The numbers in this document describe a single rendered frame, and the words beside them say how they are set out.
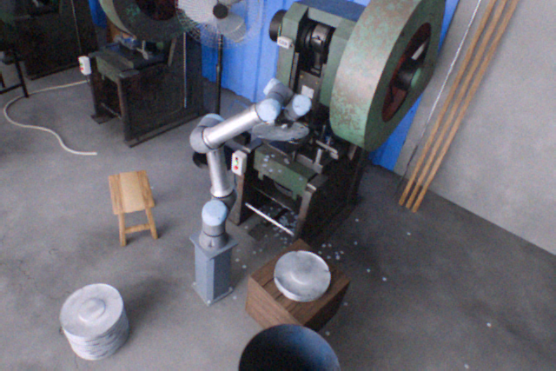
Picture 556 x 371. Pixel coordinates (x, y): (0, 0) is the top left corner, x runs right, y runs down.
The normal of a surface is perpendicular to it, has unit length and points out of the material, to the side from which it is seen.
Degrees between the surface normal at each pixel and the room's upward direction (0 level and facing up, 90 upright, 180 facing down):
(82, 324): 0
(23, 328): 0
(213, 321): 0
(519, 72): 90
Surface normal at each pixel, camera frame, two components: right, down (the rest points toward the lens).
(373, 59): -0.51, 0.10
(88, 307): 0.13, -0.78
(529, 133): -0.60, 0.43
